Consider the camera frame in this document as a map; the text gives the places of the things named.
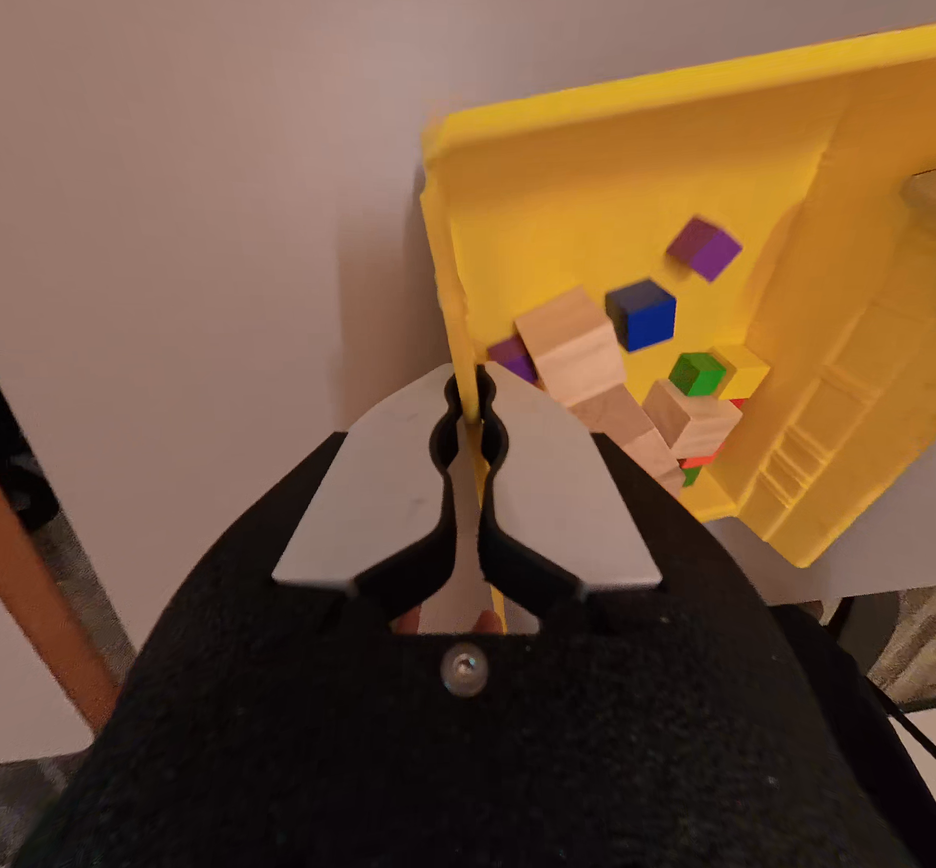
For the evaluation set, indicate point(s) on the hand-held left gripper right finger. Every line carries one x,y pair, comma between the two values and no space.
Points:
563,502

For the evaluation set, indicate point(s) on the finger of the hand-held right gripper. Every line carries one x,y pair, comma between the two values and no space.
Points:
923,193

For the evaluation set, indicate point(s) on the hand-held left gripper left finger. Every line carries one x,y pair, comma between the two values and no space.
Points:
365,495

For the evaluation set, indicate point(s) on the pile of coloured wooden cubes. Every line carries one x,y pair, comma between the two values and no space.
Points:
578,356

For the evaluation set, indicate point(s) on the yellow plastic box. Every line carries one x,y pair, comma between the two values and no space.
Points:
585,195

